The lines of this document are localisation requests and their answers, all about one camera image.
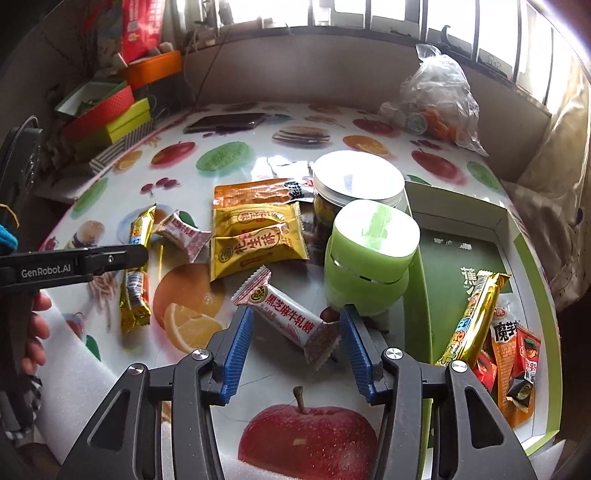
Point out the black smartphone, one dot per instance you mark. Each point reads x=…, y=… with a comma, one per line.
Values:
x=226, y=122

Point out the cream patterned curtain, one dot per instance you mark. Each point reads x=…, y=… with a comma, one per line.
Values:
x=563, y=184

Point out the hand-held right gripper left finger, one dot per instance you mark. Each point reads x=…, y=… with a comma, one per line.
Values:
x=235, y=360

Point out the gold snack bar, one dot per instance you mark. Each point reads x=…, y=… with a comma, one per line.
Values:
x=135, y=300
x=471, y=318

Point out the person's left hand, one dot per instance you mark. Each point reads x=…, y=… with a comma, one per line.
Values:
x=38, y=332

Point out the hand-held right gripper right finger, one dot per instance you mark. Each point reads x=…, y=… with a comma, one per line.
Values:
x=362, y=360

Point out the yellow snack packet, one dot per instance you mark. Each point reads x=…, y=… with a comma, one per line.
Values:
x=256, y=217
x=256, y=254

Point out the clear jar with white lid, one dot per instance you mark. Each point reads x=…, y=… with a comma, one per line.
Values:
x=358, y=177

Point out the orange box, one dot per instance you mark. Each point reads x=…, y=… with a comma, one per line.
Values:
x=154, y=69

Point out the small red snack packet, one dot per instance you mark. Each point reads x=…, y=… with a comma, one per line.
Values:
x=530, y=353

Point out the black white striped box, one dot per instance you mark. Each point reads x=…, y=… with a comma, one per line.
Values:
x=120, y=150

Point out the green cosmetic jar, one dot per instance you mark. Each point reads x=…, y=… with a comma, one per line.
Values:
x=369, y=249

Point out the fruit print tablecloth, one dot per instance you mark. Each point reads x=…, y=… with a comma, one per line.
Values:
x=258, y=152

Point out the window with metal bars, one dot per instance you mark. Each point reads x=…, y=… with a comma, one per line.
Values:
x=406, y=14

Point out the small black snack packet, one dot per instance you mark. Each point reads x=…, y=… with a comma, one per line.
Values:
x=519, y=394

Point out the clear plastic bag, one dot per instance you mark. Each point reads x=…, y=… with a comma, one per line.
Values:
x=434, y=92

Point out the red packaging bag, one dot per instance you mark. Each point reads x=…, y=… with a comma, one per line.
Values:
x=141, y=27

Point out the pink white nougat candy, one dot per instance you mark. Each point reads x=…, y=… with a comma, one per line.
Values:
x=281, y=314
x=182, y=233

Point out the green cardboard box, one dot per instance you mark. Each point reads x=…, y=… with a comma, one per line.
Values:
x=457, y=249

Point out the yellow-green box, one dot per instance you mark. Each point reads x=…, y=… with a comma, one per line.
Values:
x=124, y=122

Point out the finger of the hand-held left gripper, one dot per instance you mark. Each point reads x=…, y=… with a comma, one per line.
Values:
x=120, y=259

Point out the red open gift box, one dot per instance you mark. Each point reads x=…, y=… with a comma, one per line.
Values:
x=101, y=108

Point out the silver orange snack packet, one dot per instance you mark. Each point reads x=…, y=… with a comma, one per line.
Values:
x=505, y=337
x=249, y=194

